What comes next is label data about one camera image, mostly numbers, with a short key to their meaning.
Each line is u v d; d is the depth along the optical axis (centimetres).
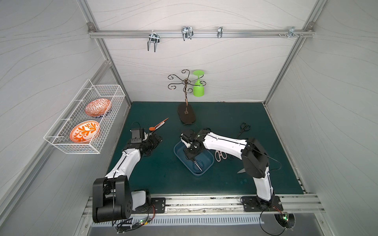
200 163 87
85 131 63
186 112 113
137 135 68
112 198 40
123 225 69
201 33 80
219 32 78
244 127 105
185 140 70
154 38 78
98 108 73
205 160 89
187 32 76
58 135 56
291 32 77
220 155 91
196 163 86
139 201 59
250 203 75
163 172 85
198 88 99
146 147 74
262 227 61
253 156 50
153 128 104
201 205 75
